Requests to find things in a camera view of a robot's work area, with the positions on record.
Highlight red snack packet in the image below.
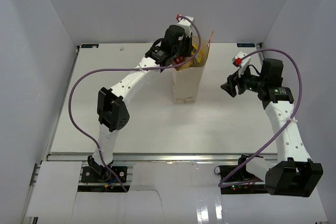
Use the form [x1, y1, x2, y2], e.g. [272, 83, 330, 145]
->
[175, 57, 184, 65]

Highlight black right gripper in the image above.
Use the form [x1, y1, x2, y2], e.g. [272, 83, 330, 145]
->
[220, 63, 266, 98]

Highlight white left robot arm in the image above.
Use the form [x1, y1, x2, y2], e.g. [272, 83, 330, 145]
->
[88, 20, 192, 182]

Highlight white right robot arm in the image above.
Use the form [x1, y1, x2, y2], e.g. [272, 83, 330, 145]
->
[219, 57, 323, 197]

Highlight black table corner label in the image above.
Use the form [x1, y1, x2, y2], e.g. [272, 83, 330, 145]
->
[237, 43, 255, 48]

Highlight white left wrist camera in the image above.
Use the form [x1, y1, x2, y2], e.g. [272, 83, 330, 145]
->
[176, 15, 192, 37]

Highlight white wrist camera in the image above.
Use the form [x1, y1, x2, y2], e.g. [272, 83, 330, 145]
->
[176, 15, 192, 37]
[232, 51, 251, 78]

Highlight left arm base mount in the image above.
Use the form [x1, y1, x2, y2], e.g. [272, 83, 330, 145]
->
[78, 165, 129, 192]

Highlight brown kraft chips bag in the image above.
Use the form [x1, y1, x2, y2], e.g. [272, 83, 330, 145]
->
[175, 60, 193, 71]

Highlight beige paper gift bag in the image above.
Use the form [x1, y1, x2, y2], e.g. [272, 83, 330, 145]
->
[172, 32, 213, 104]

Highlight yellow snack bar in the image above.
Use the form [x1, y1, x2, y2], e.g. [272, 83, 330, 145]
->
[191, 43, 203, 67]

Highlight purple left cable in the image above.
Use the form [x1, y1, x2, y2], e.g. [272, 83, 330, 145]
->
[67, 15, 202, 193]

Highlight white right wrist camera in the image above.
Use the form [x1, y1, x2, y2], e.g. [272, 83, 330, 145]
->
[232, 51, 251, 78]

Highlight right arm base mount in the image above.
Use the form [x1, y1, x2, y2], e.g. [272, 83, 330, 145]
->
[214, 165, 268, 195]

